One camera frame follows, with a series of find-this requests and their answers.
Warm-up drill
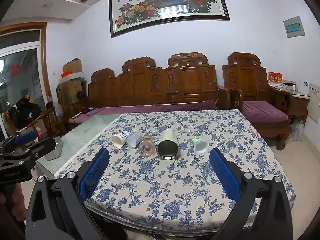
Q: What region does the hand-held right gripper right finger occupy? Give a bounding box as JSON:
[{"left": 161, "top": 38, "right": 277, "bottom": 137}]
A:
[{"left": 209, "top": 147, "right": 293, "bottom": 240}]

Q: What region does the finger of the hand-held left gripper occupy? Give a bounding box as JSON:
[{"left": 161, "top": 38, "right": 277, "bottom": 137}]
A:
[
  {"left": 0, "top": 137, "right": 57, "bottom": 166},
  {"left": 0, "top": 130, "right": 38, "bottom": 153}
]

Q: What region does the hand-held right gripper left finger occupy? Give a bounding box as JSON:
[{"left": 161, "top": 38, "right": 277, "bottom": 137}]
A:
[{"left": 25, "top": 147, "right": 110, "bottom": 240}]

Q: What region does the white paper cup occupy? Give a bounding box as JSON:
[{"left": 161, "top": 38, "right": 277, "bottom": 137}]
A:
[{"left": 112, "top": 131, "right": 130, "bottom": 148}]

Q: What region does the white green cup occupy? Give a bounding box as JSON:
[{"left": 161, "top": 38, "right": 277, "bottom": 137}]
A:
[{"left": 192, "top": 136, "right": 209, "bottom": 155}]

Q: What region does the clear plastic cup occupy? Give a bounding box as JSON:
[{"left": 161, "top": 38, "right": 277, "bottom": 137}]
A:
[{"left": 126, "top": 132, "right": 145, "bottom": 148}]

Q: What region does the red flower glass cup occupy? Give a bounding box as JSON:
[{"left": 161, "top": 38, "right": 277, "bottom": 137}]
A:
[{"left": 137, "top": 134, "right": 154, "bottom": 157}]

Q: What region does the beige steel-lined cup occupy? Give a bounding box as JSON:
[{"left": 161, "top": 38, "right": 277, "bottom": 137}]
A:
[{"left": 156, "top": 129, "right": 180, "bottom": 160}]

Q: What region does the black bag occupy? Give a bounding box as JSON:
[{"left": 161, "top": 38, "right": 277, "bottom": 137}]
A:
[{"left": 8, "top": 97, "right": 42, "bottom": 128}]

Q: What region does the small wooden chair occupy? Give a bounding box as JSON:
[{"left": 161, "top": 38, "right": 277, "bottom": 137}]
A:
[{"left": 3, "top": 106, "right": 61, "bottom": 140}]

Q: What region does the glass top table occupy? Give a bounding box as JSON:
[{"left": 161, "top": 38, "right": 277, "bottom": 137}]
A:
[{"left": 36, "top": 114, "right": 123, "bottom": 180}]

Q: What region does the large cardboard box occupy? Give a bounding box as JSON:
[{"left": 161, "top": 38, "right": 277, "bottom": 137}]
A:
[{"left": 56, "top": 77, "right": 86, "bottom": 105}]

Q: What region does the blue floral tablecloth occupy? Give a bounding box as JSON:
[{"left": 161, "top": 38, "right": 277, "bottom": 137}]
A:
[{"left": 54, "top": 109, "right": 297, "bottom": 237}]

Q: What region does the red window decoration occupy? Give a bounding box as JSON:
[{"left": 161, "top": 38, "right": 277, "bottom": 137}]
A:
[{"left": 10, "top": 62, "right": 22, "bottom": 76}]

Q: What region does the square purple seat cushion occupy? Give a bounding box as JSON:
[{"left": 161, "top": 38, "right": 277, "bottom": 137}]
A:
[{"left": 242, "top": 101, "right": 290, "bottom": 130}]

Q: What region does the long purple seat cushion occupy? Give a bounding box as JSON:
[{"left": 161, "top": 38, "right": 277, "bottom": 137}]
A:
[{"left": 69, "top": 100, "right": 219, "bottom": 125}]

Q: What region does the small cardboard box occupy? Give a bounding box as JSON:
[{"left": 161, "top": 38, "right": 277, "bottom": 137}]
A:
[{"left": 62, "top": 58, "right": 83, "bottom": 75}]

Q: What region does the clear plastic bag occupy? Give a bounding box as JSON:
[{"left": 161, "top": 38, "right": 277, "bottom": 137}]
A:
[{"left": 289, "top": 118, "right": 305, "bottom": 142}]

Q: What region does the carved wooden armchair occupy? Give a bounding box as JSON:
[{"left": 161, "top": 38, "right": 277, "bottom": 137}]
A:
[{"left": 222, "top": 52, "right": 293, "bottom": 151}]

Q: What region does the wooden side table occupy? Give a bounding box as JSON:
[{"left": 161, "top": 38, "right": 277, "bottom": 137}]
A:
[{"left": 272, "top": 85, "right": 311, "bottom": 126}]

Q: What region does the carved wooden sofa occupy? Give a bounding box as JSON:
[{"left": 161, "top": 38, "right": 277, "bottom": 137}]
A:
[{"left": 86, "top": 52, "right": 231, "bottom": 110}]

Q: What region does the red desk calendar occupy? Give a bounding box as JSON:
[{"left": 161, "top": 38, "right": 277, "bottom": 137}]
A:
[{"left": 268, "top": 72, "right": 284, "bottom": 86}]

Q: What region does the framed peacock flower painting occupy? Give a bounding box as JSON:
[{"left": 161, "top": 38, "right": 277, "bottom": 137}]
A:
[{"left": 108, "top": 0, "right": 231, "bottom": 39}]

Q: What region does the wooden door frame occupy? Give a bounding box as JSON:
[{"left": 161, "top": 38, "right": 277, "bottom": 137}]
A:
[{"left": 0, "top": 22, "right": 52, "bottom": 110}]

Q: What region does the wall electrical panel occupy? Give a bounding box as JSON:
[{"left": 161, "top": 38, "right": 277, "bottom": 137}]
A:
[{"left": 283, "top": 16, "right": 306, "bottom": 38}]

